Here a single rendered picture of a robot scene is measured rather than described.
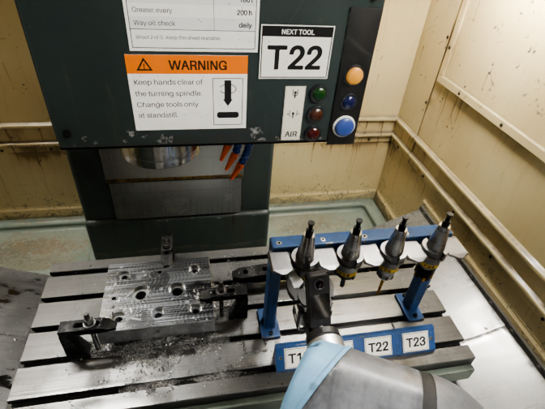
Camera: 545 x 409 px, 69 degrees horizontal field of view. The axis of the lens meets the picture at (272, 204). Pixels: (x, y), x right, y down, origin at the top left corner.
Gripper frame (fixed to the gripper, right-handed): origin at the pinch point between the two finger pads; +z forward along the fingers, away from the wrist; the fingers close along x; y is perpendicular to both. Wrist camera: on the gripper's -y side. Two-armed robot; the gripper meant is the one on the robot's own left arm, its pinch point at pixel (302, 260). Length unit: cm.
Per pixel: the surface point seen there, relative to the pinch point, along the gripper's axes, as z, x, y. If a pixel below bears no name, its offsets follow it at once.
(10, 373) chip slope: 13, -83, 56
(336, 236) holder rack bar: 4.2, 9.4, -3.1
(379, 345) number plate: -9.6, 22.7, 25.3
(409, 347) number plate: -10.7, 31.4, 26.5
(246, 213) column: 57, -4, 33
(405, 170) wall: 75, 71, 28
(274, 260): -0.7, -7.0, -1.9
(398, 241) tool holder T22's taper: -2.9, 21.2, -7.3
